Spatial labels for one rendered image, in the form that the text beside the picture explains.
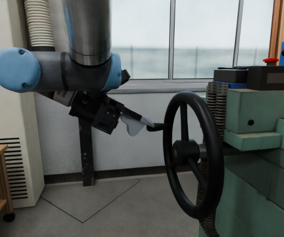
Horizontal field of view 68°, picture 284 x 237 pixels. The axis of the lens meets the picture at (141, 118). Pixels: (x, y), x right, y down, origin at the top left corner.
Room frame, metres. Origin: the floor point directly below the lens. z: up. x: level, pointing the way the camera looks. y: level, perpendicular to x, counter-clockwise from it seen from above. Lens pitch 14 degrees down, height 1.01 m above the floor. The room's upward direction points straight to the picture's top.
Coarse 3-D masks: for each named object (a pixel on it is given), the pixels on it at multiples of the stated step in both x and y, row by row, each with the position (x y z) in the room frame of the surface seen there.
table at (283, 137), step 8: (200, 96) 0.78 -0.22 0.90; (280, 120) 0.43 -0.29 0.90; (224, 128) 0.46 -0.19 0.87; (280, 128) 0.43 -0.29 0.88; (224, 136) 0.46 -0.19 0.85; (232, 136) 0.43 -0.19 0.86; (240, 136) 0.41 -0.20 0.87; (248, 136) 0.41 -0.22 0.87; (256, 136) 0.41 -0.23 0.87; (264, 136) 0.41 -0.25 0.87; (272, 136) 0.41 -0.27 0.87; (280, 136) 0.42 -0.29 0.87; (232, 144) 0.43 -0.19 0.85; (240, 144) 0.40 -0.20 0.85; (248, 144) 0.40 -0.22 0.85; (256, 144) 0.41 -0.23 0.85; (264, 144) 0.41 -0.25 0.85; (272, 144) 0.42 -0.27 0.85; (280, 144) 0.42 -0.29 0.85
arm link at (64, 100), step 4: (56, 92) 0.48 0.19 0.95; (60, 92) 0.48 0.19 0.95; (64, 92) 0.48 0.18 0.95; (68, 92) 0.48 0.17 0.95; (72, 92) 0.48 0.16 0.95; (76, 92) 0.49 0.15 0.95; (56, 96) 0.48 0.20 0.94; (60, 96) 0.48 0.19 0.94; (64, 96) 0.48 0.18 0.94; (68, 96) 0.48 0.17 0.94; (72, 96) 0.49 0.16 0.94; (56, 100) 0.49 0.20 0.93; (60, 100) 0.49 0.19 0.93; (64, 100) 0.49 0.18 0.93; (68, 100) 0.49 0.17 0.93; (72, 100) 0.49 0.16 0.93; (64, 104) 0.50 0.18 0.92; (68, 104) 0.49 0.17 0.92
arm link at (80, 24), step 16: (64, 0) 0.31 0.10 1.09; (80, 0) 0.30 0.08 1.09; (96, 0) 0.30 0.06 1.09; (112, 0) 0.34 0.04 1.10; (64, 16) 0.33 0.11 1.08; (80, 16) 0.31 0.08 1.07; (96, 16) 0.32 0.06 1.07; (80, 32) 0.33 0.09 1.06; (96, 32) 0.33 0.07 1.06; (80, 48) 0.35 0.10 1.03; (96, 48) 0.35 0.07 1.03; (64, 64) 0.39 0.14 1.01; (80, 64) 0.38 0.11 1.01; (96, 64) 0.38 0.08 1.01; (112, 64) 0.41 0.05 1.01; (64, 80) 0.39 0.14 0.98; (80, 80) 0.40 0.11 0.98; (96, 80) 0.40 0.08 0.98; (112, 80) 0.41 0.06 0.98
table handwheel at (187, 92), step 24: (192, 96) 0.43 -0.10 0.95; (168, 120) 0.57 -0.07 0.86; (168, 144) 0.58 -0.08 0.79; (192, 144) 0.45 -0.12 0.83; (216, 144) 0.34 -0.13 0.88; (168, 168) 0.55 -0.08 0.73; (192, 168) 0.41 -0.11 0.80; (216, 168) 0.33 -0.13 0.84; (216, 192) 0.33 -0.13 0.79; (192, 216) 0.39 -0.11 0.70
